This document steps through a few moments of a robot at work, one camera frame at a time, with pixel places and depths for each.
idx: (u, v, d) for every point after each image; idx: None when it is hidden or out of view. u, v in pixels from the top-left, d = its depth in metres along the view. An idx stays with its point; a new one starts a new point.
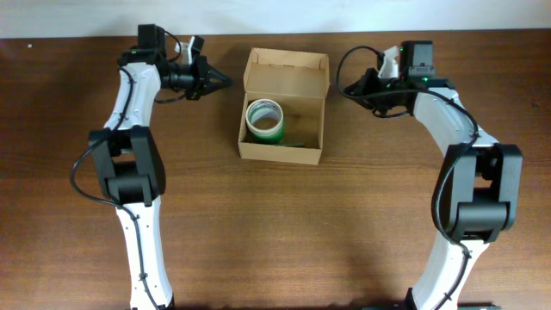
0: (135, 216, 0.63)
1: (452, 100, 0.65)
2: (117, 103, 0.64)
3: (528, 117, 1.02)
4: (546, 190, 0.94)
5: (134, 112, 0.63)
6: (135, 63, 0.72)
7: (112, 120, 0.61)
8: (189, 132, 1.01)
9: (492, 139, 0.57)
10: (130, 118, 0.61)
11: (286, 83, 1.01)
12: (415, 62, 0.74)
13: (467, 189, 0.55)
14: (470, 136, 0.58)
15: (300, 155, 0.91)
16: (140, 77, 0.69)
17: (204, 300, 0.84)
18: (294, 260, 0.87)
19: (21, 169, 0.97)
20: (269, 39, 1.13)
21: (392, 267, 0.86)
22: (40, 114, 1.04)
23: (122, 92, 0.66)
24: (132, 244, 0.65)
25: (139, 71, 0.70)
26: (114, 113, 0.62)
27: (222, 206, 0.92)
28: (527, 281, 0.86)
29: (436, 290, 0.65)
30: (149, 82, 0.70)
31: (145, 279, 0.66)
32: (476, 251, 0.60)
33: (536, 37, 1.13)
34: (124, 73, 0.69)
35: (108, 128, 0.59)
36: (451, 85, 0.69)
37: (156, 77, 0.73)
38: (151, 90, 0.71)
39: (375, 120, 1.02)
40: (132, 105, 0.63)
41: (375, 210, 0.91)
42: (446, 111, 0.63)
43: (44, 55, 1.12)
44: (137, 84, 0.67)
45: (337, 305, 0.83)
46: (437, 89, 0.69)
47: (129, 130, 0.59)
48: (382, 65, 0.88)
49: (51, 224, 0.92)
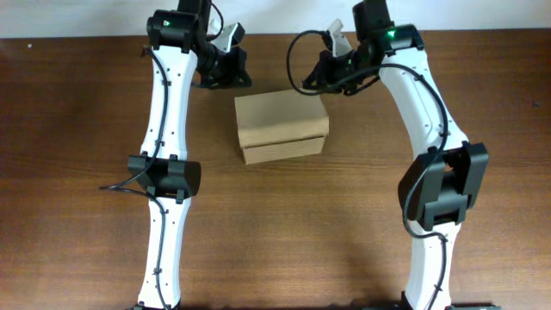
0: (164, 210, 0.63)
1: (422, 75, 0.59)
2: (155, 117, 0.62)
3: (527, 118, 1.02)
4: (545, 189, 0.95)
5: (170, 133, 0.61)
6: (169, 47, 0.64)
7: (149, 144, 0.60)
8: (189, 132, 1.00)
9: (459, 137, 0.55)
10: (166, 144, 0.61)
11: (272, 112, 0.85)
12: (372, 20, 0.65)
13: (436, 190, 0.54)
14: (437, 135, 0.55)
15: (310, 145, 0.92)
16: (176, 77, 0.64)
17: (203, 301, 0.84)
18: (294, 260, 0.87)
19: (22, 170, 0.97)
20: (269, 37, 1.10)
21: (392, 267, 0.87)
22: (40, 114, 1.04)
23: (157, 96, 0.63)
24: (152, 239, 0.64)
25: (173, 66, 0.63)
26: (151, 132, 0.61)
27: (222, 206, 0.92)
28: (526, 280, 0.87)
29: (425, 284, 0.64)
30: (184, 81, 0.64)
31: (159, 274, 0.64)
32: (451, 234, 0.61)
33: (538, 35, 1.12)
34: (158, 68, 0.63)
35: (145, 156, 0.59)
36: (420, 44, 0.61)
37: (193, 64, 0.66)
38: (186, 87, 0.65)
39: (376, 120, 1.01)
40: (169, 124, 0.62)
41: (375, 210, 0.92)
42: (416, 93, 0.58)
43: (42, 54, 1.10)
44: (171, 88, 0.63)
45: (338, 305, 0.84)
46: (406, 52, 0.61)
47: (166, 159, 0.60)
48: (333, 46, 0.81)
49: (51, 225, 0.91)
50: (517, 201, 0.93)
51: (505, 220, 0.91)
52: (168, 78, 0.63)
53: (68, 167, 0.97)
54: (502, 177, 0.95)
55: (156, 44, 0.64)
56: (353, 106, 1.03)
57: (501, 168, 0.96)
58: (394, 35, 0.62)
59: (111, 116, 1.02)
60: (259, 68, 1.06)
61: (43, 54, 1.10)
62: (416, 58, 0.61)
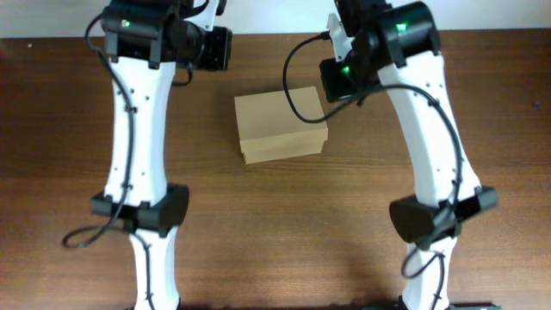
0: (147, 244, 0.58)
1: (436, 102, 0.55)
2: (120, 154, 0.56)
3: (528, 118, 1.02)
4: (546, 189, 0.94)
5: (139, 174, 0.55)
6: (131, 60, 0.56)
7: (114, 187, 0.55)
8: (189, 132, 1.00)
9: (472, 184, 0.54)
10: (135, 186, 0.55)
11: (275, 123, 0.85)
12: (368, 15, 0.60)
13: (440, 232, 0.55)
14: (449, 182, 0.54)
15: (308, 146, 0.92)
16: (143, 102, 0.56)
17: (203, 300, 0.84)
18: (294, 260, 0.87)
19: (22, 170, 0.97)
20: (269, 37, 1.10)
21: (392, 267, 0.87)
22: (40, 114, 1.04)
23: (122, 127, 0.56)
24: (140, 267, 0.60)
25: (139, 86, 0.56)
26: (117, 170, 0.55)
27: (222, 205, 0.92)
28: (526, 280, 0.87)
29: (425, 293, 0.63)
30: (154, 108, 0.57)
31: (151, 298, 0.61)
32: (448, 249, 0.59)
33: (538, 35, 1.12)
34: (120, 89, 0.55)
35: (111, 199, 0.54)
36: (436, 46, 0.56)
37: (164, 80, 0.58)
38: (158, 114, 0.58)
39: (375, 120, 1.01)
40: (138, 163, 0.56)
41: (375, 210, 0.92)
42: (426, 130, 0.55)
43: (42, 54, 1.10)
44: (137, 114, 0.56)
45: (338, 305, 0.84)
46: (419, 56, 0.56)
47: (137, 205, 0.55)
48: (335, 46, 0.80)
49: (51, 225, 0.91)
50: (518, 201, 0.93)
51: (506, 220, 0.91)
52: (133, 104, 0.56)
53: (68, 167, 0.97)
54: (502, 177, 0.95)
55: (114, 55, 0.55)
56: (352, 106, 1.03)
57: (502, 168, 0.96)
58: (405, 28, 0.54)
59: (111, 116, 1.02)
60: (259, 69, 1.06)
61: (42, 53, 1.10)
62: (430, 71, 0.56)
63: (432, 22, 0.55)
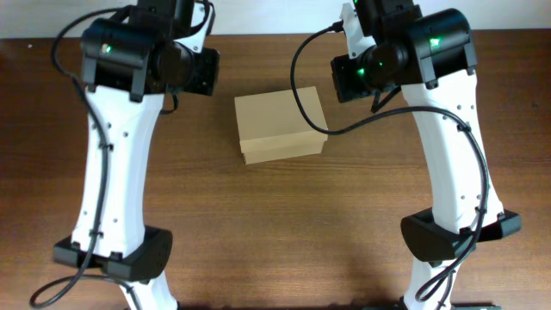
0: (130, 287, 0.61)
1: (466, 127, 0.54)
2: (91, 196, 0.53)
3: (528, 119, 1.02)
4: (546, 190, 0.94)
5: (112, 220, 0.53)
6: (109, 90, 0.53)
7: (83, 233, 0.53)
8: (189, 133, 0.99)
9: (497, 210, 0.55)
10: (106, 233, 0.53)
11: (276, 124, 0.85)
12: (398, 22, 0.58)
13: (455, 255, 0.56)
14: (473, 208, 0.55)
15: (308, 147, 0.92)
16: (119, 139, 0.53)
17: (203, 300, 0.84)
18: (294, 260, 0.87)
19: (22, 170, 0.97)
20: (269, 36, 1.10)
21: (392, 267, 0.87)
22: (40, 114, 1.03)
23: (96, 164, 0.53)
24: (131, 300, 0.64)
25: (116, 120, 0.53)
26: (87, 213, 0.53)
27: (222, 205, 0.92)
28: (526, 280, 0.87)
29: (430, 299, 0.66)
30: (132, 145, 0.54)
31: None
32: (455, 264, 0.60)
33: (538, 36, 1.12)
34: (95, 124, 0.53)
35: (77, 246, 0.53)
36: (471, 58, 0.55)
37: (147, 114, 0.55)
38: (135, 151, 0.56)
39: (376, 120, 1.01)
40: (109, 207, 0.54)
41: (375, 210, 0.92)
42: (452, 158, 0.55)
43: (41, 54, 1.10)
44: (113, 152, 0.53)
45: (337, 305, 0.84)
46: (452, 73, 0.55)
47: (107, 255, 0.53)
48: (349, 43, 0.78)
49: (51, 225, 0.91)
50: (518, 201, 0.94)
51: None
52: (108, 141, 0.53)
53: (68, 167, 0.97)
54: (502, 177, 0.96)
55: (91, 84, 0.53)
56: (353, 106, 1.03)
57: (501, 168, 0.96)
58: (439, 44, 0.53)
59: None
60: (259, 69, 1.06)
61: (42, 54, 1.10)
62: (461, 87, 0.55)
63: (469, 34, 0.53)
